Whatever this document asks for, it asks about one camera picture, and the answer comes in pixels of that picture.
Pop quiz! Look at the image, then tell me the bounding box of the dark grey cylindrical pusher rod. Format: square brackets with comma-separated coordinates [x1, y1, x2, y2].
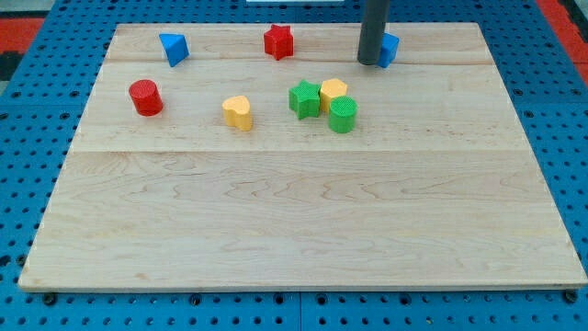
[356, 0, 390, 65]

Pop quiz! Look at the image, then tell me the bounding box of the green star block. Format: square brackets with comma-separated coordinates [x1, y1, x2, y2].
[288, 79, 321, 120]

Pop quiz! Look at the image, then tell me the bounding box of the red star block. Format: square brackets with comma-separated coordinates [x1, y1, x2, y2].
[263, 24, 294, 61]

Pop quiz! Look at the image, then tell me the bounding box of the yellow heart block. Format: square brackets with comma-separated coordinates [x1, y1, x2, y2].
[221, 96, 253, 131]

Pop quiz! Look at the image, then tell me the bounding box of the blue cube block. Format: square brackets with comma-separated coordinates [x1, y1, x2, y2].
[377, 33, 401, 68]

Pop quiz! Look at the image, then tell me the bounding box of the yellow hexagon block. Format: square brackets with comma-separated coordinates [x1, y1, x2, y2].
[319, 78, 348, 113]

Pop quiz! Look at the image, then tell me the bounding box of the green cylinder block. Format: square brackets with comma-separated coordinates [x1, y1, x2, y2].
[328, 96, 357, 133]

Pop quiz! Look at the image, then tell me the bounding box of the light wooden board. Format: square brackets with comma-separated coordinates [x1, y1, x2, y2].
[19, 23, 587, 293]

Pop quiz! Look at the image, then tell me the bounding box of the blue triangle block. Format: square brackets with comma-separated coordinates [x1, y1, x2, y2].
[159, 33, 189, 67]

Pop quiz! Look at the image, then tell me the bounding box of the red cylinder block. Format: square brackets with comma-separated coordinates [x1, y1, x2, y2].
[129, 79, 164, 117]

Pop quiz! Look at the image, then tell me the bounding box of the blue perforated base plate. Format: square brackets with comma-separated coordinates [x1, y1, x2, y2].
[1, 1, 587, 330]

